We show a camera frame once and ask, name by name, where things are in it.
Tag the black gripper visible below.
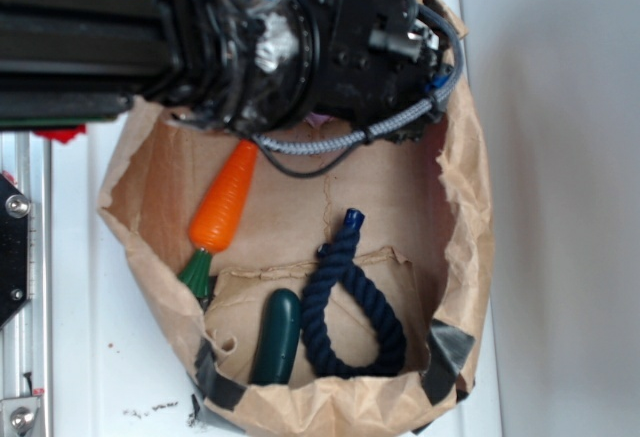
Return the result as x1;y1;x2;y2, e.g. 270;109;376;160
290;0;453;125

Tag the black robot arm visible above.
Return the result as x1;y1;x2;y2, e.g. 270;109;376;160
1;0;461;138

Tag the orange toy carrot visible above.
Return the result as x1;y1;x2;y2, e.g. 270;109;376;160
178;140;258;299

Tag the dark green toy cucumber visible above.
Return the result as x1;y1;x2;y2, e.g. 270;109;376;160
250;288;301;386

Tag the aluminium frame rail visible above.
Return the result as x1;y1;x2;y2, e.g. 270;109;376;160
1;132;53;436

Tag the metal corner bracket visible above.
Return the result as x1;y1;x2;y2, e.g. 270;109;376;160
1;396;43;437

